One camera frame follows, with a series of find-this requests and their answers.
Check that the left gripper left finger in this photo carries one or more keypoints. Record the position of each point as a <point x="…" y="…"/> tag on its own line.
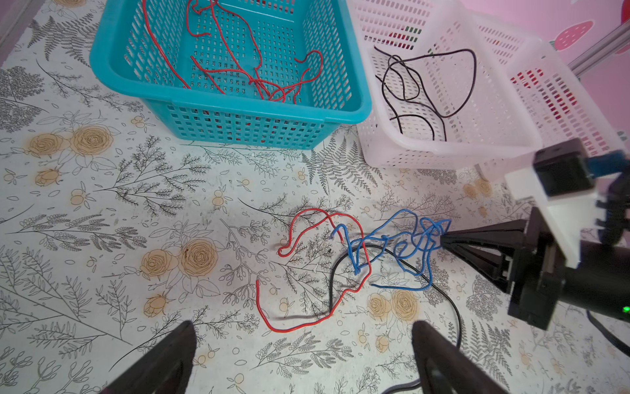
<point x="165" y="369"/>

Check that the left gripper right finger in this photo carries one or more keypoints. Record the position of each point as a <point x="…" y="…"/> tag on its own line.
<point x="443" y="368"/>

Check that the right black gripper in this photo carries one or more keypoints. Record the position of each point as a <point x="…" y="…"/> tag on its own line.
<point x="529" y="265"/>

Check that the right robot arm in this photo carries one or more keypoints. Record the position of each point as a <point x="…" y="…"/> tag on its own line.
<point x="599" y="285"/>

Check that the right white plastic basket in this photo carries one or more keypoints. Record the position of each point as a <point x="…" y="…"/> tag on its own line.
<point x="557" y="103"/>

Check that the white plastic basket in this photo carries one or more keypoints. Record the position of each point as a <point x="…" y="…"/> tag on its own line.
<point x="557" y="103"/>
<point x="440" y="99"/>

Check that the floral table cloth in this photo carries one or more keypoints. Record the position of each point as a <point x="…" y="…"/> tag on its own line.
<point x="113" y="232"/>

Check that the middle white plastic basket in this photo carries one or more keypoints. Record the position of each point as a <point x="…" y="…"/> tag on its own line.
<point x="440" y="99"/>

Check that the teal plastic basket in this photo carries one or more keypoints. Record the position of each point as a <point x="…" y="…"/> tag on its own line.
<point x="282" y="74"/>

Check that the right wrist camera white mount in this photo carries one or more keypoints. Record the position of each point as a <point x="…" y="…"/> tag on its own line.
<point x="574" y="191"/>

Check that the right corner aluminium post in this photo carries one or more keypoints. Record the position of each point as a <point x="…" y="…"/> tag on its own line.
<point x="609" y="45"/>

